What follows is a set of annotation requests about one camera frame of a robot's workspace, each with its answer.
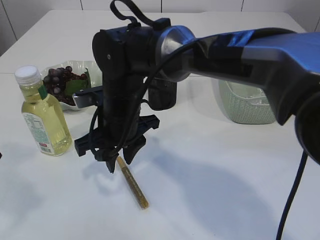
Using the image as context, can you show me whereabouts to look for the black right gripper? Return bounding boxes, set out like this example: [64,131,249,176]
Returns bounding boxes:
[74,113,160,174]

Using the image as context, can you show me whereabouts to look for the gold glitter pen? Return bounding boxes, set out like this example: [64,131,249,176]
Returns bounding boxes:
[116,156,149,210]

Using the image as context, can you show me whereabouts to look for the yellow drink bottle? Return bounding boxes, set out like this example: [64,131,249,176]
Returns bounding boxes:
[14,65,72,156]

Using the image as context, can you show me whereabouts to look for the purple grapes with leaf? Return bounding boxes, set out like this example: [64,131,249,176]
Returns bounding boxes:
[42,65,91,106]

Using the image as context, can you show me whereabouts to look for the clear plastic sheet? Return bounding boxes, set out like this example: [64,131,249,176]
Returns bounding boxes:
[246,95,269,106]

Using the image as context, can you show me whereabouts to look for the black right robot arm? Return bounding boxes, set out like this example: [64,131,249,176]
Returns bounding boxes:
[74,18,320,173]

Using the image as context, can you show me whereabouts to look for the black mesh pen holder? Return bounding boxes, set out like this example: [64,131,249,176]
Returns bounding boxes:
[148,79,178,111]

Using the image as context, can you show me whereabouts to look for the pale green wavy plate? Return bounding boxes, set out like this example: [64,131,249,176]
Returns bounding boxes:
[40,60,102,111]

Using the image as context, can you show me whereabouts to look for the green woven plastic basket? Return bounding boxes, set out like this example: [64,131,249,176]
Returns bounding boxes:
[218,80,276,125]

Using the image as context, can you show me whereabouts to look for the black cable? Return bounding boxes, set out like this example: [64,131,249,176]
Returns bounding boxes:
[88,0,320,240]

